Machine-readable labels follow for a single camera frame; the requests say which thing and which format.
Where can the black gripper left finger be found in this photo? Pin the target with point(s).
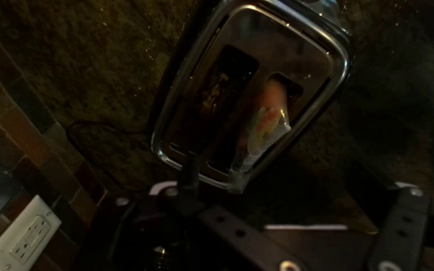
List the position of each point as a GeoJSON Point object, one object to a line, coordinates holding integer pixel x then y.
{"type": "Point", "coordinates": [217, 221]}

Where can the white double wall outlet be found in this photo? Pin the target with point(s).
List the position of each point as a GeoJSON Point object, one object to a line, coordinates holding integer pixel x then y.
{"type": "Point", "coordinates": [21, 242]}

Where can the black and chrome toaster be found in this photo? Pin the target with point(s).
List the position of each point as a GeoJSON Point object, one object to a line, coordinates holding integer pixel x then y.
{"type": "Point", "coordinates": [247, 35]}

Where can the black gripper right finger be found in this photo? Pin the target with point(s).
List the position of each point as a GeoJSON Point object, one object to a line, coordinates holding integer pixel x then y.
{"type": "Point", "coordinates": [402, 231]}

